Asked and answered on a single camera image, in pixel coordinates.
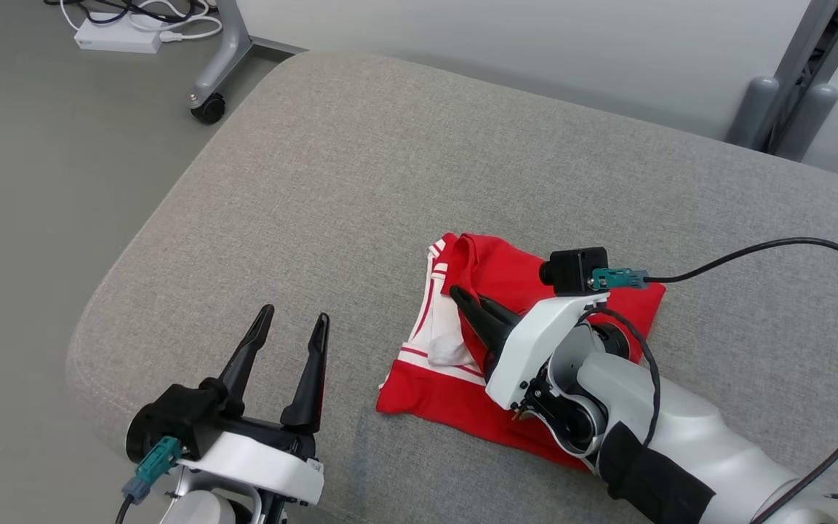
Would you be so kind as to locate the black caster wheel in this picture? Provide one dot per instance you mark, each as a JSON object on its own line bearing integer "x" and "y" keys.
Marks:
{"x": 209, "y": 109}

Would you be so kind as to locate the teal right camera connector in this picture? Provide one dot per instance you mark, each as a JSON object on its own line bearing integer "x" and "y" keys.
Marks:
{"x": 619, "y": 278}

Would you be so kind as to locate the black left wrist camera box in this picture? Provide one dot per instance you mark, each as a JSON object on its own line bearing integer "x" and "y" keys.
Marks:
{"x": 172, "y": 415}

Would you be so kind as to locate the teal left camera connector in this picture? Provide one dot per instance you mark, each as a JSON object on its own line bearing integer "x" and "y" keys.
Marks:
{"x": 153, "y": 466}

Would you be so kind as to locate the white power strip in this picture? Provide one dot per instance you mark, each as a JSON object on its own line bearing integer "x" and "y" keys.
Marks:
{"x": 117, "y": 36}

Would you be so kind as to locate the teal camera connector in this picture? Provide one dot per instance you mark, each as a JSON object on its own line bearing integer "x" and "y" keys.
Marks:
{"x": 619, "y": 278}
{"x": 153, "y": 466}

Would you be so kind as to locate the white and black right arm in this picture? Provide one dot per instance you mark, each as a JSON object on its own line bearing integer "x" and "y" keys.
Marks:
{"x": 695, "y": 437}

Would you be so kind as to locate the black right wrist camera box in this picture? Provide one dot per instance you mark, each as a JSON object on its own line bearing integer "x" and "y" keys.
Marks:
{"x": 575, "y": 271}

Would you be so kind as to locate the grey rounded post foot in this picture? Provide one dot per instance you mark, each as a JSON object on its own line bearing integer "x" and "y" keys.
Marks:
{"x": 808, "y": 124}
{"x": 753, "y": 113}

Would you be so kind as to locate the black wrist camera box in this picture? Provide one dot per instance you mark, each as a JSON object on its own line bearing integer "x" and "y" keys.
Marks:
{"x": 172, "y": 415}
{"x": 575, "y": 271}

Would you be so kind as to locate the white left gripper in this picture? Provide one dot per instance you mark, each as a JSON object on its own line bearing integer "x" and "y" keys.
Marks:
{"x": 266, "y": 466}

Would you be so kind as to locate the white left arm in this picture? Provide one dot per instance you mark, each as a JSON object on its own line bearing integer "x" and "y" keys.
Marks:
{"x": 201, "y": 509}

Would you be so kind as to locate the red and white numbered jersey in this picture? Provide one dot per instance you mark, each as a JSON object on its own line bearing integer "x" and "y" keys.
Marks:
{"x": 433, "y": 400}

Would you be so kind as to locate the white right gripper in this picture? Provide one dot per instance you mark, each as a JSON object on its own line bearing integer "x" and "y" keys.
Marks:
{"x": 528, "y": 356}

